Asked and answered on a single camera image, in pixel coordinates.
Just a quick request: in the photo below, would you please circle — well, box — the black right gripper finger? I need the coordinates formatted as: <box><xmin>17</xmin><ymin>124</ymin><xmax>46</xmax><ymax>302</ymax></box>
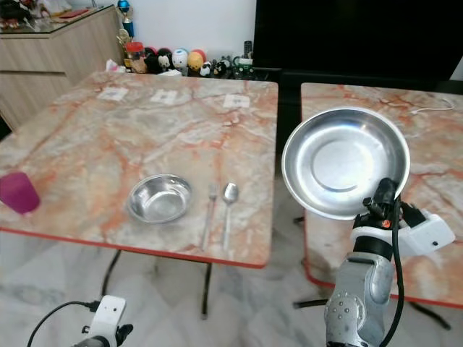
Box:
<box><xmin>373</xmin><ymin>177</ymin><xmax>400</xmax><ymax>205</ymax></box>

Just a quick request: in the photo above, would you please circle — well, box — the large steel plate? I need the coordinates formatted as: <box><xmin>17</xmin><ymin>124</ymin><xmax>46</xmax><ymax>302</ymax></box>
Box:
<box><xmin>281</xmin><ymin>106</ymin><xmax>412</xmax><ymax>221</ymax></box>

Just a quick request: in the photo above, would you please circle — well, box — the purple plastic cup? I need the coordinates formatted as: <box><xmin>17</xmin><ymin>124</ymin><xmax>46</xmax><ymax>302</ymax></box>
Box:
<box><xmin>0</xmin><ymin>171</ymin><xmax>41</xmax><ymax>215</ymax></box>

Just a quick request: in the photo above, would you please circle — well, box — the small steel bowl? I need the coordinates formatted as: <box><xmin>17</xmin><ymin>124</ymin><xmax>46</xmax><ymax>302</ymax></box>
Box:
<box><xmin>127</xmin><ymin>173</ymin><xmax>194</xmax><ymax>225</ymax></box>

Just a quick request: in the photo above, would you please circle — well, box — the steel fork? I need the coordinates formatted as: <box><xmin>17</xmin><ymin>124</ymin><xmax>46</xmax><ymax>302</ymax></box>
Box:
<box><xmin>203</xmin><ymin>183</ymin><xmax>219</xmax><ymax>253</ymax></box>

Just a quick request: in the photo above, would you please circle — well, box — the steel spoon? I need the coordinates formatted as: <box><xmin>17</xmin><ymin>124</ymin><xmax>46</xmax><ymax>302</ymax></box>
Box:
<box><xmin>221</xmin><ymin>181</ymin><xmax>240</xmax><ymax>252</ymax></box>

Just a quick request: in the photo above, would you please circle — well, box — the light wooden cabinet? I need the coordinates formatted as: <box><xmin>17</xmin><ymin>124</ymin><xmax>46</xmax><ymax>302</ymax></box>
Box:
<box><xmin>0</xmin><ymin>5</ymin><xmax>125</xmax><ymax>132</ymax></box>

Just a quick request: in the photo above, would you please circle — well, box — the black television screen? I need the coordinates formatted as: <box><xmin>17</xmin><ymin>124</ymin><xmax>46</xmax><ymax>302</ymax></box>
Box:
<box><xmin>252</xmin><ymin>0</ymin><xmax>463</xmax><ymax>74</ymax></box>

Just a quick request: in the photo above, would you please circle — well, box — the white paper label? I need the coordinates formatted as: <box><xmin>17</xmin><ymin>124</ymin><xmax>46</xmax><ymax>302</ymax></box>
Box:
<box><xmin>155</xmin><ymin>89</ymin><xmax>182</xmax><ymax>104</ymax></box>
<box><xmin>102</xmin><ymin>86</ymin><xmax>132</xmax><ymax>102</ymax></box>
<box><xmin>224</xmin><ymin>93</ymin><xmax>251</xmax><ymax>110</ymax></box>

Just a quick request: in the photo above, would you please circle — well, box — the pink tissue pack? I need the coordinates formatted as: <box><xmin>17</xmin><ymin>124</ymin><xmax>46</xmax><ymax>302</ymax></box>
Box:
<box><xmin>106</xmin><ymin>59</ymin><xmax>128</xmax><ymax>74</ymax></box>

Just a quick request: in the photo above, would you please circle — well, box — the red lidded jar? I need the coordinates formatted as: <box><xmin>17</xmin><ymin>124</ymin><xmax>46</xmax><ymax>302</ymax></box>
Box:
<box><xmin>124</xmin><ymin>41</ymin><xmax>146</xmax><ymax>73</ymax></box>

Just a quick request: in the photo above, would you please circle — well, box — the yellow orange plush ball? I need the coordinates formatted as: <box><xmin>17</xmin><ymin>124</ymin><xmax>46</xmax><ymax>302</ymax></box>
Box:
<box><xmin>187</xmin><ymin>48</ymin><xmax>207</xmax><ymax>72</ymax></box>

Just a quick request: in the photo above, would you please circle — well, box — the black mouse plush ball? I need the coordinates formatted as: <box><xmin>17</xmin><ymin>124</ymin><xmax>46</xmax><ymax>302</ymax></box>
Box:
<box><xmin>145</xmin><ymin>47</ymin><xmax>174</xmax><ymax>74</ymax></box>

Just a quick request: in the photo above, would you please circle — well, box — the blue trophy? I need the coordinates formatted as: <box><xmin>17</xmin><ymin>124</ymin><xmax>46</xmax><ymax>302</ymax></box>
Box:
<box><xmin>117</xmin><ymin>0</ymin><xmax>136</xmax><ymax>38</ymax></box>

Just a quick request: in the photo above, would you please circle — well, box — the white plush ball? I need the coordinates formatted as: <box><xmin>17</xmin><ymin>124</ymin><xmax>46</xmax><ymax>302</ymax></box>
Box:
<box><xmin>172</xmin><ymin>48</ymin><xmax>190</xmax><ymax>71</ymax></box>

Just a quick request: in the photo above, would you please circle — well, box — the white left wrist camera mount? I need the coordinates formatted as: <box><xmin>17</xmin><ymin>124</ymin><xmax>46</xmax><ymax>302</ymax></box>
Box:
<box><xmin>94</xmin><ymin>295</ymin><xmax>128</xmax><ymax>342</ymax></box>

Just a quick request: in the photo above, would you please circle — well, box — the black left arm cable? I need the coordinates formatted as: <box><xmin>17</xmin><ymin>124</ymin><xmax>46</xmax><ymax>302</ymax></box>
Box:
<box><xmin>27</xmin><ymin>299</ymin><xmax>106</xmax><ymax>347</ymax></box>

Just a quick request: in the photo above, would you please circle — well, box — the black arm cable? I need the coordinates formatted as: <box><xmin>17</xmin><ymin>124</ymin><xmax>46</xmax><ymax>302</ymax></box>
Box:
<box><xmin>378</xmin><ymin>197</ymin><xmax>407</xmax><ymax>347</ymax></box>
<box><xmin>27</xmin><ymin>299</ymin><xmax>106</xmax><ymax>347</ymax></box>

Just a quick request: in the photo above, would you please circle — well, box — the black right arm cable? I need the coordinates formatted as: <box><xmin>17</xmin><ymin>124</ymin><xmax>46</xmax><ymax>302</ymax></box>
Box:
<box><xmin>378</xmin><ymin>197</ymin><xmax>407</xmax><ymax>347</ymax></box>

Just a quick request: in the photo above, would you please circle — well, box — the white cable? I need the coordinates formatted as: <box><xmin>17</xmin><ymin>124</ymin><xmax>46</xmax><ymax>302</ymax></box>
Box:
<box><xmin>408</xmin><ymin>100</ymin><xmax>457</xmax><ymax>117</ymax></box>

